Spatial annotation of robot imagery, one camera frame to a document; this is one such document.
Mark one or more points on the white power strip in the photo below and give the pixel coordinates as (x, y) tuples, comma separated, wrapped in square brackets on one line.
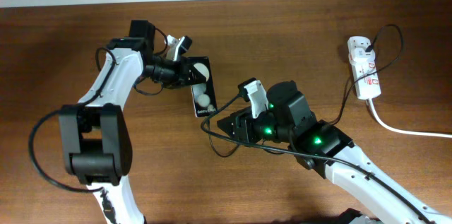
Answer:
[(368, 86)]

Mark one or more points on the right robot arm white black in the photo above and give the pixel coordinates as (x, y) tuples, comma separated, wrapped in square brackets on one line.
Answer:
[(282, 115)]

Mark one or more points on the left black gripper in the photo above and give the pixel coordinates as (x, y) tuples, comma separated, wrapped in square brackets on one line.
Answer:
[(181, 77)]

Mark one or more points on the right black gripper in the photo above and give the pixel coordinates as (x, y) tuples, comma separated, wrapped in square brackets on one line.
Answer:
[(244, 125)]

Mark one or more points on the black smartphone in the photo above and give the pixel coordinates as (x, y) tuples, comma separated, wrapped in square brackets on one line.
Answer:
[(203, 94)]

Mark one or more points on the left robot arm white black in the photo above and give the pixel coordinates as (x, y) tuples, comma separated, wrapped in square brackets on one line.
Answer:
[(96, 144)]

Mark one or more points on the white USB plug adapter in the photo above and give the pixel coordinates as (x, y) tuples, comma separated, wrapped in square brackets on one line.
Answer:
[(357, 48)]

